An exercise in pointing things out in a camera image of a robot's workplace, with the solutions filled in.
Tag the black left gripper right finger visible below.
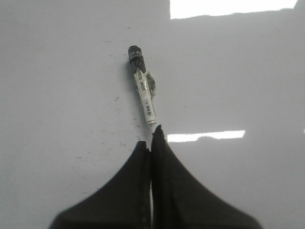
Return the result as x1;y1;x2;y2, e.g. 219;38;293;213
151;126;262;229

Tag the white glossy whiteboard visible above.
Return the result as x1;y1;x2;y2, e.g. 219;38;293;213
0;0;305;229

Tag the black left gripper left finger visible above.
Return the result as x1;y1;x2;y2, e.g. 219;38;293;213
50;141;151;229

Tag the white black whiteboard marker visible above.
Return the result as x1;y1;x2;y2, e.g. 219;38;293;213
128;45;157;133

